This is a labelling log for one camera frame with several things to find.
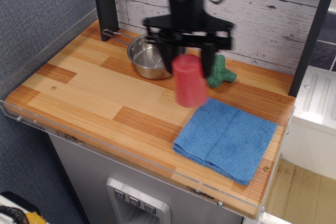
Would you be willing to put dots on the steel pot with handle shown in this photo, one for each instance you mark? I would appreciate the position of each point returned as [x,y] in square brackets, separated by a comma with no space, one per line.
[145,58]

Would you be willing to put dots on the black right frame post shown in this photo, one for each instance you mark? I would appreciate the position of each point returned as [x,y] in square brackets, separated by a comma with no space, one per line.
[313,35]

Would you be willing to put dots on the black frame post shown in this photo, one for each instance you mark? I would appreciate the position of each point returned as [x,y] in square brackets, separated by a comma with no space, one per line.
[107,16]
[313,35]

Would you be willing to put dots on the white toy sink unit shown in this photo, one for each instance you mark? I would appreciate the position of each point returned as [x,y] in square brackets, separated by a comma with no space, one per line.
[310,138]

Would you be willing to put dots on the yellow black object at corner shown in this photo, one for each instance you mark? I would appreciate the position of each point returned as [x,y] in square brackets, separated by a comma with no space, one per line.
[16,215]

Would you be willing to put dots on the silver toy fridge cabinet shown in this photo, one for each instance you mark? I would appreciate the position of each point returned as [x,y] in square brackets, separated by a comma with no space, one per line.
[89,170]

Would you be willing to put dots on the black left frame post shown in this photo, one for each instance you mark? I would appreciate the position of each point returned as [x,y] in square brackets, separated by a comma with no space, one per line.
[107,16]

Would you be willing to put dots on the green toy broccoli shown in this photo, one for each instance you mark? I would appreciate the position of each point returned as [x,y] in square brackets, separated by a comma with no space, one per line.
[219,73]

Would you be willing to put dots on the blue folded napkin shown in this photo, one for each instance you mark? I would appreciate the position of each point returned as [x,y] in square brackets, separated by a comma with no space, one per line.
[225,139]

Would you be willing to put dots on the red plastic cup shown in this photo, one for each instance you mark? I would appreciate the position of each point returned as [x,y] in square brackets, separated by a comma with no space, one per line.
[189,81]

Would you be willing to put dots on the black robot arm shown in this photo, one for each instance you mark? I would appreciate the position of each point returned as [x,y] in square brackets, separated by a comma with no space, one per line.
[189,25]

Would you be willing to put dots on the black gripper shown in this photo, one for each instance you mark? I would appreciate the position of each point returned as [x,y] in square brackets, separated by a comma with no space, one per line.
[188,24]

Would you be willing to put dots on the silver dispenser panel with buttons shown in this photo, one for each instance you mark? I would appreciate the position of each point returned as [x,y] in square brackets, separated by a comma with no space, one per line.
[131,205]

